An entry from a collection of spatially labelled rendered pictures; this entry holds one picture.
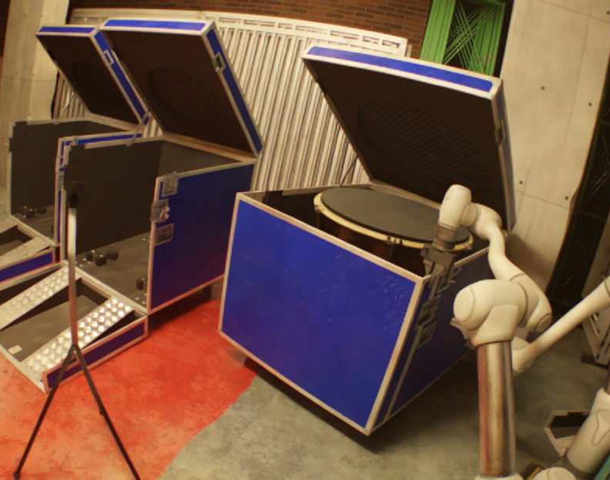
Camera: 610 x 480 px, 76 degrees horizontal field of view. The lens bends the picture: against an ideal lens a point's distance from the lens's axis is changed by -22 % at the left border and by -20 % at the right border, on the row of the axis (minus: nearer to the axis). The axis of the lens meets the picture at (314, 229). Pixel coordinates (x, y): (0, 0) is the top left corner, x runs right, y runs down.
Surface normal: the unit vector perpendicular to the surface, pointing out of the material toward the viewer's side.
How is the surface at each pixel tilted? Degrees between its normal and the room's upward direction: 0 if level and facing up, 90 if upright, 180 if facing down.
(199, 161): 90
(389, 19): 90
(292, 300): 90
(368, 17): 90
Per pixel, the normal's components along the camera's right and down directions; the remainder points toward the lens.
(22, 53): -0.33, 0.23
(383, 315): -0.64, 0.11
